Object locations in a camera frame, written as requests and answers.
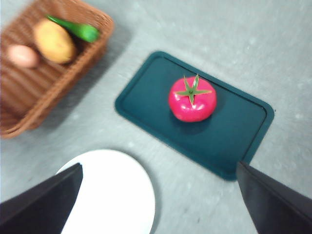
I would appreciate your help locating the pale orange egg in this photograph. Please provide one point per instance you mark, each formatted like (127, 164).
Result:
(23, 56)

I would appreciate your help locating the round white-grey plate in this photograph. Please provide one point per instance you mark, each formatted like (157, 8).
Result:
(117, 190)

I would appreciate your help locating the dark rectangular tray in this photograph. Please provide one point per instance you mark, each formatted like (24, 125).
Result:
(219, 136)

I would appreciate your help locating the red plastic tomato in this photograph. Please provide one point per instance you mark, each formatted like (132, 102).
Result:
(192, 109)

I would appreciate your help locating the yellow-brown potato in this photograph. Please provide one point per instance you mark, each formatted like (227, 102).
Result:
(54, 42)

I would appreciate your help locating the brown wicker basket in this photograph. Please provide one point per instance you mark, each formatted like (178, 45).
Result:
(36, 97)

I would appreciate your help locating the green chili pepper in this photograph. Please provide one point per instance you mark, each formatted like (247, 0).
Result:
(85, 33)

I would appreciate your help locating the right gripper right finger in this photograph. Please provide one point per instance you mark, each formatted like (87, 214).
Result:
(280, 209)

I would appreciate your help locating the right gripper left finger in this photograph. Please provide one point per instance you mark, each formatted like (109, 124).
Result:
(44, 209)

